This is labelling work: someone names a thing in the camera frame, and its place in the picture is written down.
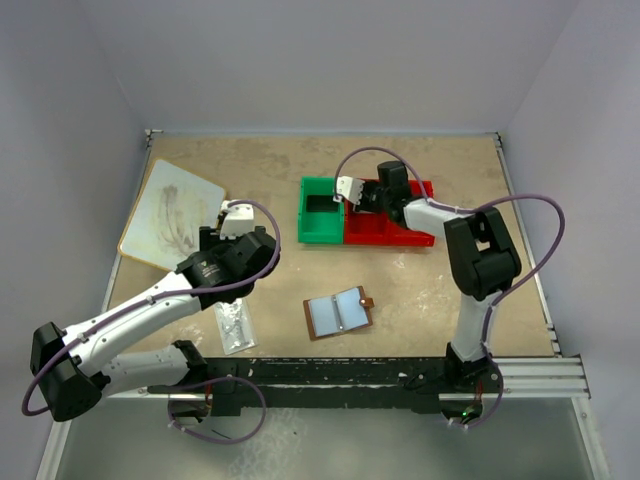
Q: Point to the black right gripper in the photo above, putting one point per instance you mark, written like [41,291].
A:
[363,205]

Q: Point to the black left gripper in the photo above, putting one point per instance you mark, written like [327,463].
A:
[210,240]

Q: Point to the brown leather card holder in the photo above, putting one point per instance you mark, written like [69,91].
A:
[338,314]

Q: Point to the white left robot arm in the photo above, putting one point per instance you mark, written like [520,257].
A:
[74,368]

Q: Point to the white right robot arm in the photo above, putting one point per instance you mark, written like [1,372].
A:
[483,259]

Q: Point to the black card in bin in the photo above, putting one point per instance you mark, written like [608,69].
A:
[321,204]

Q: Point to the red bin right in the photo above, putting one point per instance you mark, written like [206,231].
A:
[398,236]

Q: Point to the white board yellow rim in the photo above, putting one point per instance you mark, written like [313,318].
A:
[163,229]

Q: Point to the clear plastic packet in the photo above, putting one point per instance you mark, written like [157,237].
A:
[235,326]

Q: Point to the green plastic bin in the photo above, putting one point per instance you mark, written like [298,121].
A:
[319,228]

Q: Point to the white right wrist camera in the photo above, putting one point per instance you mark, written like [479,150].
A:
[348,189]

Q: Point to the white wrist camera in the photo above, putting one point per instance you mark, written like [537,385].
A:
[235,221]
[348,189]

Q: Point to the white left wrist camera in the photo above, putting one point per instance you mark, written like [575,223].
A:
[235,221]

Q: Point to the metal corner bracket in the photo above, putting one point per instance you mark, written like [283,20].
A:
[150,135]

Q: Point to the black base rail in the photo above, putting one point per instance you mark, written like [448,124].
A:
[422,385]

